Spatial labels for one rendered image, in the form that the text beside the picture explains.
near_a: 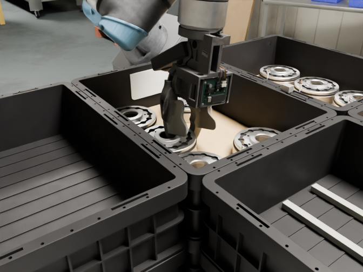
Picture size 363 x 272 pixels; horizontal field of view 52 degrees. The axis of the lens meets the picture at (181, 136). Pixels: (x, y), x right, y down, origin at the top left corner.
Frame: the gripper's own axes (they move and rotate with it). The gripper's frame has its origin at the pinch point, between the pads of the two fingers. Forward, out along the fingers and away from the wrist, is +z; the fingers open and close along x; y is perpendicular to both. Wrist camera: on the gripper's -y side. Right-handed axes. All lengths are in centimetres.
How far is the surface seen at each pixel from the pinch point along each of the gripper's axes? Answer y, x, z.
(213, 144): 3.1, 5.5, 1.6
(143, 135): 7.7, -13.1, -6.3
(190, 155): 7.1, -3.3, -0.3
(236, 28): -195, 207, 23
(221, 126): -1.5, 11.4, 0.9
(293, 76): -6.5, 39.0, -5.6
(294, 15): -173, 255, 8
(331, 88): 3.5, 40.4, -5.5
